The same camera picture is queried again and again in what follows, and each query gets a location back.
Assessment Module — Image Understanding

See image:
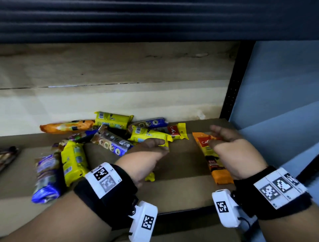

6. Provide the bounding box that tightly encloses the black metal wooden shelf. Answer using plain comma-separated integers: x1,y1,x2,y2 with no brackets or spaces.
0,0,319,242

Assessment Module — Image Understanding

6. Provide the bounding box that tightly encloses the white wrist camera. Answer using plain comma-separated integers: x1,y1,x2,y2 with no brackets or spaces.
128,200,159,242
212,189,242,229

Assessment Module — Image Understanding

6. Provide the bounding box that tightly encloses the drawstring bag packet purple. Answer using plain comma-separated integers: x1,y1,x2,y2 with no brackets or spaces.
0,146,20,173

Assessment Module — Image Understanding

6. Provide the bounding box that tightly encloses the orange Casa 60L packet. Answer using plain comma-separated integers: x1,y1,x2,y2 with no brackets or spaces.
39,119,96,134
192,131,234,185

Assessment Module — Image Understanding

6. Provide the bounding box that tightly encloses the person's left hand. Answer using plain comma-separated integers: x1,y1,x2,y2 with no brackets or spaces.
114,138,170,189

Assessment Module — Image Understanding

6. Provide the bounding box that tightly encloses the person's right hand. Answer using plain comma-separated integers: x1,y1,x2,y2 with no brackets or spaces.
207,124,268,181

